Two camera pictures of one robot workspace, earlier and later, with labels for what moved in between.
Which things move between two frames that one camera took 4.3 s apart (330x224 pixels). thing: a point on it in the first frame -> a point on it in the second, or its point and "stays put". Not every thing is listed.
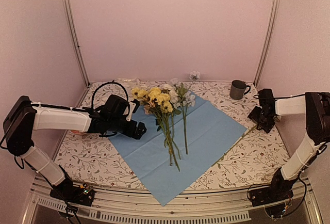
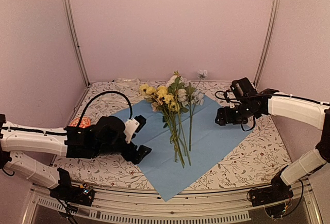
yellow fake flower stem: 159,101 -> 162,99
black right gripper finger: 265,125 -> 223,122
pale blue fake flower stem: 194,75 -> 201,74
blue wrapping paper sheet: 210,132 stays put
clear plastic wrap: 136,80 stays put
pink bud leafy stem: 159,122 -> 170,120
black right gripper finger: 256,114 -> 220,118
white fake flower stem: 174,86 -> 181,86
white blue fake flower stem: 188,99 -> 196,98
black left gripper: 138,133 -> 139,155
